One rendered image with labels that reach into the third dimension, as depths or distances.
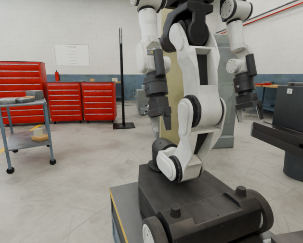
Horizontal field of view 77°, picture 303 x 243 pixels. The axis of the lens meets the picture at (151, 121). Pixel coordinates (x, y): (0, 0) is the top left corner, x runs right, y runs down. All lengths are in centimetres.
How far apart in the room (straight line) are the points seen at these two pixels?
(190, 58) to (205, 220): 65
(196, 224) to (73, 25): 921
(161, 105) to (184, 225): 47
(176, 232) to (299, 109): 72
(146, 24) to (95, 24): 871
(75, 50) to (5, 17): 279
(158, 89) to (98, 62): 861
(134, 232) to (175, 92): 141
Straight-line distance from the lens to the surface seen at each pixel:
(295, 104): 104
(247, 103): 97
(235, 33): 105
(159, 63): 71
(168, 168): 101
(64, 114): 505
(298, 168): 274
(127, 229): 112
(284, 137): 99
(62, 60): 949
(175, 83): 206
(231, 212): 96
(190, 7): 91
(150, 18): 81
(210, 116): 82
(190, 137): 82
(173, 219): 85
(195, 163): 97
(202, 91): 81
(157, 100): 69
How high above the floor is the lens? 116
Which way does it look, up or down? 14 degrees down
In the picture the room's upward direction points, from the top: straight up
